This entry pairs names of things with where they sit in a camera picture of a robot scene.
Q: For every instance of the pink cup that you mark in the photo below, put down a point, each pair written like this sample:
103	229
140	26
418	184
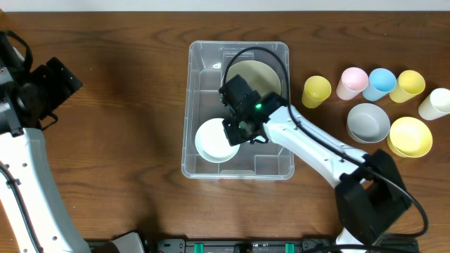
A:
352	82

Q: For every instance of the cream white cup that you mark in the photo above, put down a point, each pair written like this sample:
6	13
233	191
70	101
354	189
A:
436	105

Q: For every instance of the clear plastic storage container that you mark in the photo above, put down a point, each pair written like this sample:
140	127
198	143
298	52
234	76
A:
207	64

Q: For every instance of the yellow bowl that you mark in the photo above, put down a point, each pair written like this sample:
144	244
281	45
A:
409	137

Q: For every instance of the beige bowl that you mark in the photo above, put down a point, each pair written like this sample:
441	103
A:
259	76

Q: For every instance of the yellow cup right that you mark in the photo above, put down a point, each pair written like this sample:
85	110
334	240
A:
409	84

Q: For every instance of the light blue cup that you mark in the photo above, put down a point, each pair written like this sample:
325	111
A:
381	81

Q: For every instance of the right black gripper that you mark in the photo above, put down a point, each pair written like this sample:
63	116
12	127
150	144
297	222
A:
231	133

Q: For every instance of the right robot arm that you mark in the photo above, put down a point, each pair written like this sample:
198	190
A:
368	188

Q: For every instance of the yellow cup left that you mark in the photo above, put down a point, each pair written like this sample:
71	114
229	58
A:
316	90

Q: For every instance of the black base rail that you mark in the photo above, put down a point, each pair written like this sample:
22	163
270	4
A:
281	246

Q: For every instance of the white bowl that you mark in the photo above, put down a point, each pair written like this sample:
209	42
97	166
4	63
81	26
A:
212	144

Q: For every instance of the grey bowl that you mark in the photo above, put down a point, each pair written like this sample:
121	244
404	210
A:
368	123

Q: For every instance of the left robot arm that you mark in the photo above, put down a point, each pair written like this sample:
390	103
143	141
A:
29	194

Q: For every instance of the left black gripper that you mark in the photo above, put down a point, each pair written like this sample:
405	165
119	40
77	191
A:
62	80

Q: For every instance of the yellow cup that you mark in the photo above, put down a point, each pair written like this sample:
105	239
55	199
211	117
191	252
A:
409	84
316	90

